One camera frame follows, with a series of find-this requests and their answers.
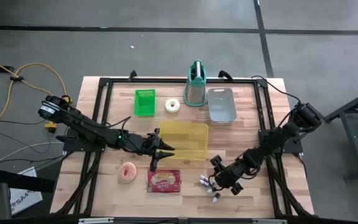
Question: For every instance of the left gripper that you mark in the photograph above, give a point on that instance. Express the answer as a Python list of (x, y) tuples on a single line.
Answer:
[(146, 144)]

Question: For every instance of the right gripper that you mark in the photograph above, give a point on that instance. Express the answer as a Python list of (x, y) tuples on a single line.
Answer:
[(228, 174)]

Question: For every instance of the small white bottle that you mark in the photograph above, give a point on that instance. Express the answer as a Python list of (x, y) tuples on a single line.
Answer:
[(216, 197), (212, 185), (209, 190), (204, 183), (203, 177)]

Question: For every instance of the red popcorn packet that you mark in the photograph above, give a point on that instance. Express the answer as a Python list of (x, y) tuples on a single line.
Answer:
[(163, 182)]

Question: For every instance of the pink frosted sprinkled donut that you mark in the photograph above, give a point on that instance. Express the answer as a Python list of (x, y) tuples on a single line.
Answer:
[(123, 172)]

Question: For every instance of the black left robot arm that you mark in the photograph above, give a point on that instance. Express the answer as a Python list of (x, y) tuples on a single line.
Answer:
[(82, 124)]

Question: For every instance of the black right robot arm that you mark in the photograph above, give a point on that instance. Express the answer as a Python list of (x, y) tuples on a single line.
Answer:
[(278, 137)]

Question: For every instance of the yellow translucent plastic bin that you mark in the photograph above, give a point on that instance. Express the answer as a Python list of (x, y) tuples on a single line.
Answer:
[(188, 140)]

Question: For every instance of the cream frosted donut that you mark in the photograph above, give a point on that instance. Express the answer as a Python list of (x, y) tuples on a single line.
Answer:
[(167, 105)]

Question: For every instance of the green plastic mesh basket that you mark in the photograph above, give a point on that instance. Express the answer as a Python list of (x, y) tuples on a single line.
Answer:
[(145, 105)]

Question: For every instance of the grey plastic bin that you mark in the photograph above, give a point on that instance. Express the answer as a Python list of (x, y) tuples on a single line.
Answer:
[(221, 107)]

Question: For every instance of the black metal stand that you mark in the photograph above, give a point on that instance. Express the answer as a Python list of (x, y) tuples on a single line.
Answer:
[(357, 143)]

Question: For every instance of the white printed cardboard box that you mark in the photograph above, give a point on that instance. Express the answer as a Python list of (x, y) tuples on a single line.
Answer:
[(26, 199)]

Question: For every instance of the black flat beam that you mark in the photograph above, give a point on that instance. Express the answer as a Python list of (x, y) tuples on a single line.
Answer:
[(20, 180)]

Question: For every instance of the silver frame bracket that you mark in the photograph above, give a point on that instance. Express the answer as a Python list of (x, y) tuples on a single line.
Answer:
[(269, 221), (95, 220)]

